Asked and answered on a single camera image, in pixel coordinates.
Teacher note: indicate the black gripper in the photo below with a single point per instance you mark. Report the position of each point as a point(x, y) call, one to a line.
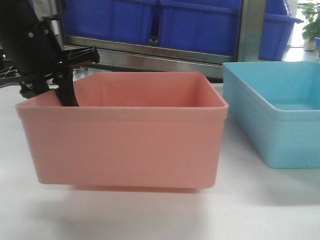
point(44, 57)

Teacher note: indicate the pink plastic box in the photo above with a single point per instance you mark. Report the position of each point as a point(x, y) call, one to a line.
point(130, 129)

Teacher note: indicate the light blue plastic box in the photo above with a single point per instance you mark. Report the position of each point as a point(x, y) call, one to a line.
point(277, 105)

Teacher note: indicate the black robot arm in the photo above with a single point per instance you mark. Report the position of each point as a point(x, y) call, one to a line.
point(16, 15)

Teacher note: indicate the stainless steel shelf rack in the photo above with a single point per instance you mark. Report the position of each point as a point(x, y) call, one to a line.
point(120, 56)

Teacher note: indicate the dark blue storage crate left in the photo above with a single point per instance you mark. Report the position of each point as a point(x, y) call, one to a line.
point(126, 21)

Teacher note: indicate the dark blue storage crate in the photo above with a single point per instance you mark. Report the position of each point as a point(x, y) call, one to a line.
point(126, 21)
point(207, 26)

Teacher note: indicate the dark blue crate far right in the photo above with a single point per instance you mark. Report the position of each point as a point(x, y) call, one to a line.
point(277, 29)

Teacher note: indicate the green potted plant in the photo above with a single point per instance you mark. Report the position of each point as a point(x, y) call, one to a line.
point(310, 10)

